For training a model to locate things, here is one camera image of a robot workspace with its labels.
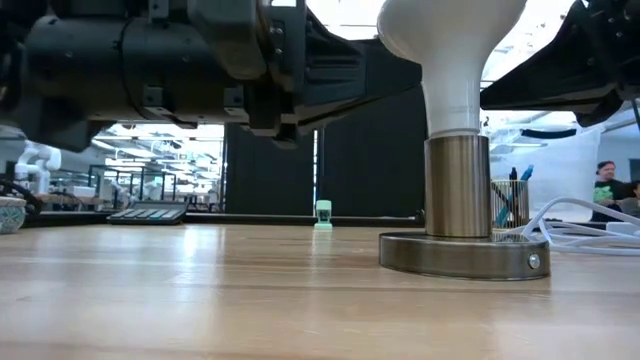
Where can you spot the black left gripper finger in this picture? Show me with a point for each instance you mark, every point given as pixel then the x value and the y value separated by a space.
pixel 340 70
pixel 325 116

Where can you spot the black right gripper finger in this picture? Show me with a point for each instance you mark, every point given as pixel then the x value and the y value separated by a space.
pixel 560 70
pixel 600 110

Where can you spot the brass lamp socket base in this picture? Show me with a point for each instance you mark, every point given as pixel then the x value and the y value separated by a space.
pixel 457 200

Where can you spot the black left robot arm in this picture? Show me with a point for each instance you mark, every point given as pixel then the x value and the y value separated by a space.
pixel 75 70

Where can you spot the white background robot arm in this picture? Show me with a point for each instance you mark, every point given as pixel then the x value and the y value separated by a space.
pixel 40 170

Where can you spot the clear plastic storage bin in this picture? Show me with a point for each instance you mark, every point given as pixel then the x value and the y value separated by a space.
pixel 560 170

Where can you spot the mint green stapler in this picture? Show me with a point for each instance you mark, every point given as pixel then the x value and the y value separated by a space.
pixel 323 212

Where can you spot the blue pen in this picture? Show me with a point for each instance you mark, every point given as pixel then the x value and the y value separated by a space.
pixel 526 173

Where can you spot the black marker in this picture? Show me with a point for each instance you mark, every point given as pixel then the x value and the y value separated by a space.
pixel 513 173

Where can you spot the black desk calculator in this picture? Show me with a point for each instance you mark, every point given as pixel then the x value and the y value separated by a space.
pixel 150 212

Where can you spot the patterned ceramic bowl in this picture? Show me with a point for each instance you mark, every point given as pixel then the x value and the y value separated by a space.
pixel 10 215

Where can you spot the black aluminium table frame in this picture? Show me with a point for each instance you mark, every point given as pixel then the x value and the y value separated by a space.
pixel 250 219

